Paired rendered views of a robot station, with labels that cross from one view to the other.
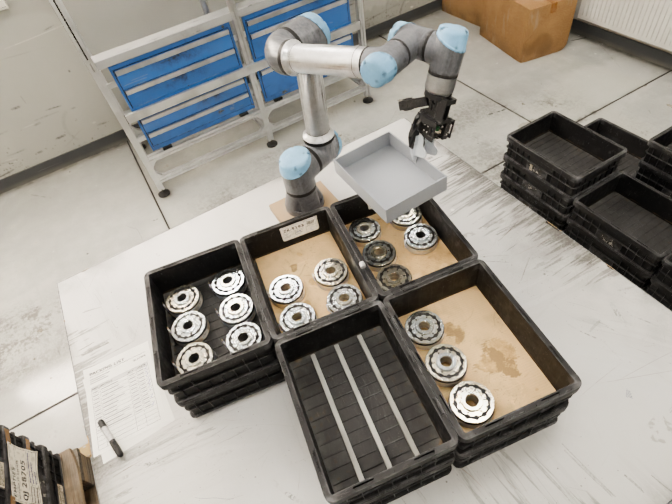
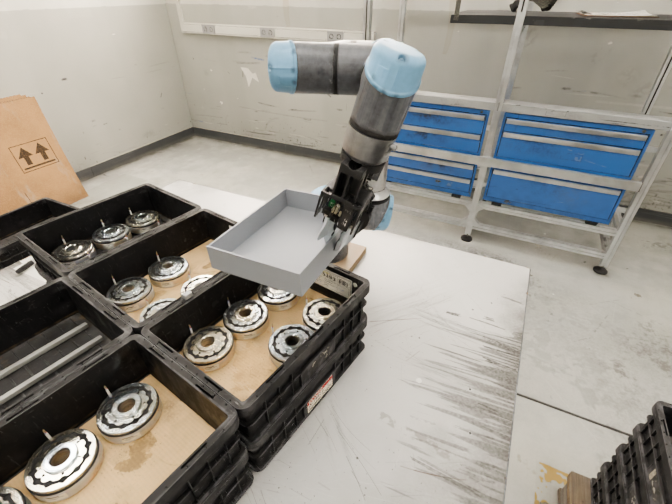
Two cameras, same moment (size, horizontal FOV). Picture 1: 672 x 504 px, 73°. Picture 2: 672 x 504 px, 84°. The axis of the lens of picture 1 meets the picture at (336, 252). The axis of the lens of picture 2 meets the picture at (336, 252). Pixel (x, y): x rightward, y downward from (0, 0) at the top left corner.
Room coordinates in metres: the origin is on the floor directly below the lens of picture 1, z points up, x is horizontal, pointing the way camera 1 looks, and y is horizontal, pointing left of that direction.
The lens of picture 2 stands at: (0.62, -0.73, 1.48)
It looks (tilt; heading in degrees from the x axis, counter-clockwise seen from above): 36 degrees down; 48
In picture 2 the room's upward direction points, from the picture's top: straight up
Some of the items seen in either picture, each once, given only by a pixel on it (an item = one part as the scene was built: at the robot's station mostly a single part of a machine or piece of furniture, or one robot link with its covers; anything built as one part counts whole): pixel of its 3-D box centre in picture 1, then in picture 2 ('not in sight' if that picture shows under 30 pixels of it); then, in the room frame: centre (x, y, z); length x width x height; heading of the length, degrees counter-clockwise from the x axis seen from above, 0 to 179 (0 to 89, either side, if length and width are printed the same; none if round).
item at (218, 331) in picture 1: (210, 316); (121, 237); (0.77, 0.39, 0.87); 0.40 x 0.30 x 0.11; 12
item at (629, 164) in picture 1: (606, 164); not in sight; (1.65, -1.46, 0.26); 0.40 x 0.30 x 0.23; 21
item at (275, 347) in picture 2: (420, 236); (292, 342); (0.91, -0.27, 0.86); 0.10 x 0.10 x 0.01
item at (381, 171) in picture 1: (388, 174); (292, 233); (0.99, -0.19, 1.07); 0.27 x 0.20 x 0.05; 22
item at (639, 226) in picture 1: (625, 238); not in sight; (1.13, -1.23, 0.31); 0.40 x 0.30 x 0.34; 21
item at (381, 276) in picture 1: (394, 277); (208, 343); (0.78, -0.15, 0.86); 0.10 x 0.10 x 0.01
